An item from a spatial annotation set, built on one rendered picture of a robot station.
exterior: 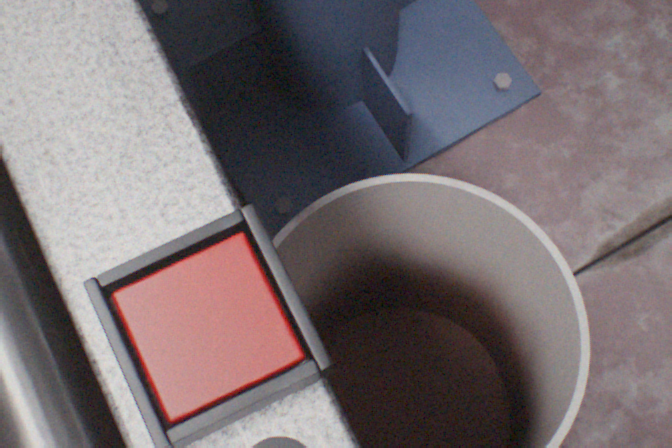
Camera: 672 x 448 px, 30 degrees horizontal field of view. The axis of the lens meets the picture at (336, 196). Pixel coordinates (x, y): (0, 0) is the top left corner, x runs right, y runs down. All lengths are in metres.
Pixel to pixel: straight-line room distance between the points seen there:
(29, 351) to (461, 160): 1.05
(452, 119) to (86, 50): 1.00
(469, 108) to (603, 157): 0.17
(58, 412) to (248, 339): 0.08
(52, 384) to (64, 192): 0.08
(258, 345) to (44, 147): 0.13
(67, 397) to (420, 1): 1.14
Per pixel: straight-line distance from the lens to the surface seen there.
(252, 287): 0.51
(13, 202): 0.60
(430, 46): 1.57
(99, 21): 0.58
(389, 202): 1.16
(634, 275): 1.51
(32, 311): 0.54
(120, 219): 0.54
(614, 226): 1.53
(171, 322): 0.51
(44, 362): 0.53
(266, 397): 0.49
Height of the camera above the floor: 1.42
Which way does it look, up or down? 70 degrees down
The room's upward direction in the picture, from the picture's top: 3 degrees counter-clockwise
